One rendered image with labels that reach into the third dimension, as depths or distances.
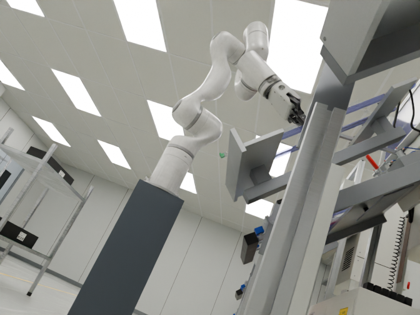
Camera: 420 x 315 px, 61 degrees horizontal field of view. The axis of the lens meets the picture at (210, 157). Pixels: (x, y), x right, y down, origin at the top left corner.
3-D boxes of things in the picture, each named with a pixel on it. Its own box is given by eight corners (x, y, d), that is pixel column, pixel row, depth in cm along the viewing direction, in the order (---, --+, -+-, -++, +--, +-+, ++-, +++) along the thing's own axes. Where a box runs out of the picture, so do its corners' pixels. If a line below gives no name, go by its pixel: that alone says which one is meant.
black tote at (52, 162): (40, 164, 291) (47, 152, 296) (22, 157, 295) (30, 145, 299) (68, 190, 342) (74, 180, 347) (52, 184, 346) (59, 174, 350)
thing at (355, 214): (378, 196, 121) (370, 183, 123) (329, 243, 179) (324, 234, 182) (462, 164, 124) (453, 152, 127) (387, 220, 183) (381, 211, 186)
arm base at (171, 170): (138, 177, 128) (160, 135, 135) (134, 190, 145) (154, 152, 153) (186, 200, 130) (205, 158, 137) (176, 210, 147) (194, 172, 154)
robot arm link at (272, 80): (280, 69, 119) (285, 75, 118) (275, 86, 127) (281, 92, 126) (260, 80, 117) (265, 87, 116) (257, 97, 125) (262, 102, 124)
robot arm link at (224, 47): (206, 135, 147) (174, 113, 141) (193, 140, 157) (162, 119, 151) (253, 44, 163) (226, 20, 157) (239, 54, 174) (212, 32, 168)
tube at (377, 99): (241, 154, 85) (238, 148, 86) (240, 156, 87) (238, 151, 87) (416, 84, 94) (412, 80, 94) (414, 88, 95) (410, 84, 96)
